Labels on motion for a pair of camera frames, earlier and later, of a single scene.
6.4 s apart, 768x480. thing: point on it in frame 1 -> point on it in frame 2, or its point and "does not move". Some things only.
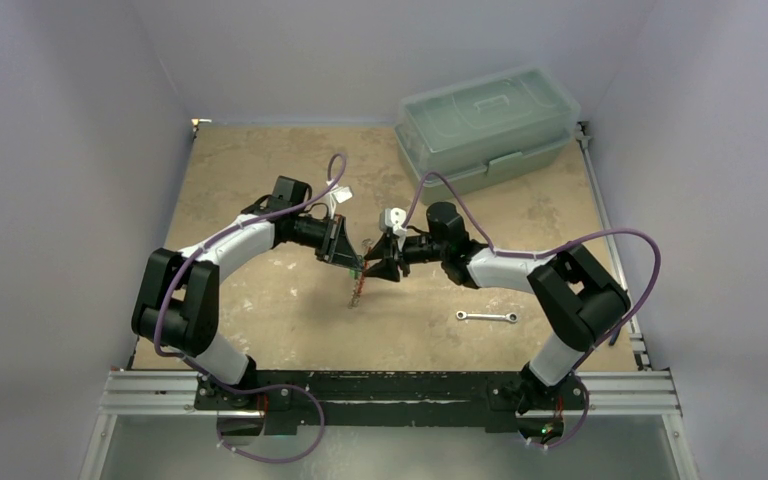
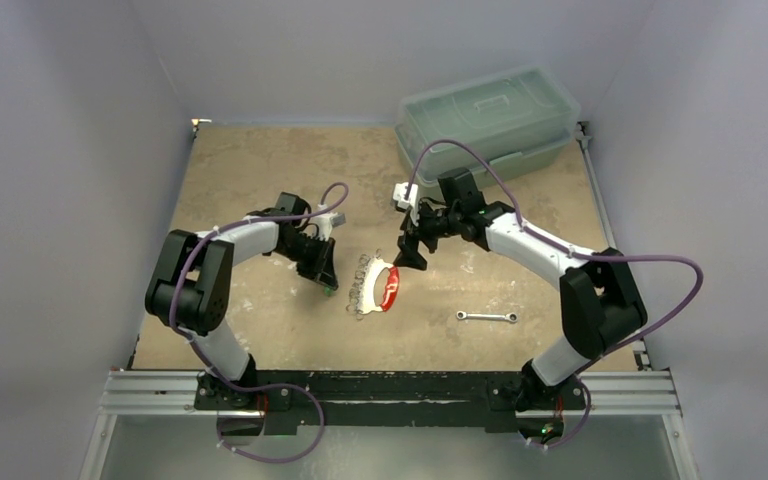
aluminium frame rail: [175, 393] does not move
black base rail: [288, 399] does not move
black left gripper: [338, 247] -> [319, 268]
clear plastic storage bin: [483, 127] does not move
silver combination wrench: [511, 317] does not move
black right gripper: [399, 249] -> [417, 232]
